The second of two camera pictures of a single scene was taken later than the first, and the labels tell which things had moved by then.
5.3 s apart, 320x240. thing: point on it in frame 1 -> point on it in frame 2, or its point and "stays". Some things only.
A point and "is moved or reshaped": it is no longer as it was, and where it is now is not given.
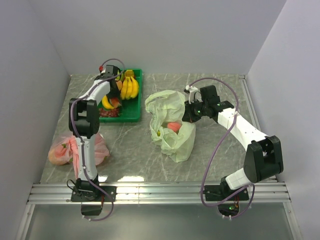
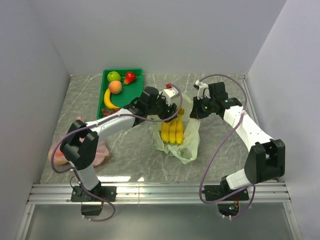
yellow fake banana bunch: x=130 y=86 -> x=172 y=132
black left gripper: x=115 y=93 -> x=166 y=114
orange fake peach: x=114 y=101 is moved or reshaped
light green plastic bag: x=165 y=109 is moved or reshaped
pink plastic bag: x=64 y=151 stays
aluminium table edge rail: x=135 y=193 stays
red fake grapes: x=113 y=113 stays
